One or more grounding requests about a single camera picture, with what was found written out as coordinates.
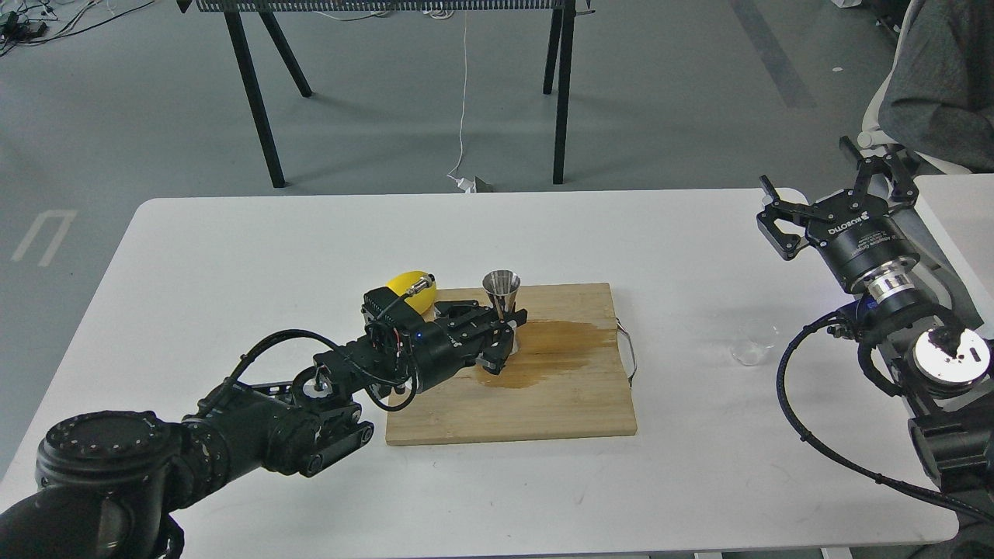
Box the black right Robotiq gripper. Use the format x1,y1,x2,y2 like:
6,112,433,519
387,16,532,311
756,137,920,293

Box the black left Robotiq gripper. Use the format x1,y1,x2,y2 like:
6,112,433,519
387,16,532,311
412,300,528,394

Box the steel double jigger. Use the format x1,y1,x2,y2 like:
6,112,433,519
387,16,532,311
482,269,520,334

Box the clear plastic measuring cup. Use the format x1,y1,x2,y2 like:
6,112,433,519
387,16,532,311
728,319,780,366

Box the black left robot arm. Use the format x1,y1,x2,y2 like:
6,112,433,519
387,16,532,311
2,275,527,558

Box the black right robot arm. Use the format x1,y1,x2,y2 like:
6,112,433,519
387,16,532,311
756,137,992,524

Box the yellow lemon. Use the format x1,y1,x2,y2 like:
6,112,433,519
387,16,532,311
386,270,437,315

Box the white office chair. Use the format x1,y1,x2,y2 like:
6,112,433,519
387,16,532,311
857,1,972,175

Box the wooden cutting board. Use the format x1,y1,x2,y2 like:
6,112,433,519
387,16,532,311
384,283,637,446

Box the person in grey clothes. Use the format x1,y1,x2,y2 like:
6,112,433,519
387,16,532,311
879,1,993,173

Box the black metal trestle table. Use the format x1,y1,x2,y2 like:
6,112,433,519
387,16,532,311
176,1,594,190

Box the white cable with plug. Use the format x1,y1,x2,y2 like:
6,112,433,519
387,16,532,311
446,9,495,193

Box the black cables on floor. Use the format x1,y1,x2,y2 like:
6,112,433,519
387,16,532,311
0,0,156,55

